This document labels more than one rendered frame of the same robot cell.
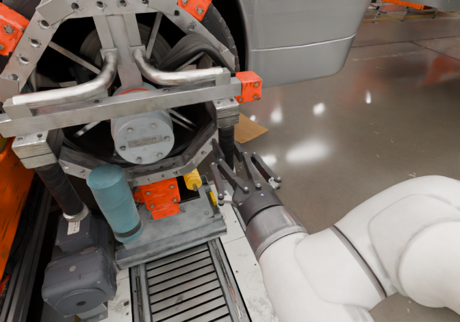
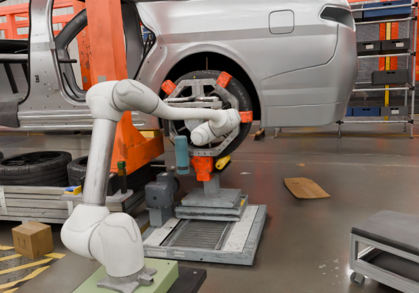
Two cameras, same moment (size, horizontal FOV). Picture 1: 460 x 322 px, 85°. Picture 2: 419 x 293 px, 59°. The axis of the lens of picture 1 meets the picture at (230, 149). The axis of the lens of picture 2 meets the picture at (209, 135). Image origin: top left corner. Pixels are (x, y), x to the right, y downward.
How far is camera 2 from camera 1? 1.99 m
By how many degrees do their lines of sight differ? 44
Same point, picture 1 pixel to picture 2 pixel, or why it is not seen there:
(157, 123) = not seen: hidden behind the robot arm
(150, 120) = not seen: hidden behind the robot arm
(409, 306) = (336, 283)
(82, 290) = (157, 189)
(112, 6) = (197, 83)
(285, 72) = (283, 120)
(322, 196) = (334, 233)
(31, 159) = not seen: hidden behind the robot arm
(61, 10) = (184, 83)
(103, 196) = (176, 143)
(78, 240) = (164, 177)
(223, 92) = (216, 104)
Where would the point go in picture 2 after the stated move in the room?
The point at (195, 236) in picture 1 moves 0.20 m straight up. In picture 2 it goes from (219, 211) to (217, 185)
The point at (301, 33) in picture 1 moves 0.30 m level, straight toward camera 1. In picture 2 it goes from (289, 100) to (260, 104)
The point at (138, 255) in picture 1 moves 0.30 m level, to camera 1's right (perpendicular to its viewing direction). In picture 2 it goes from (186, 210) to (219, 217)
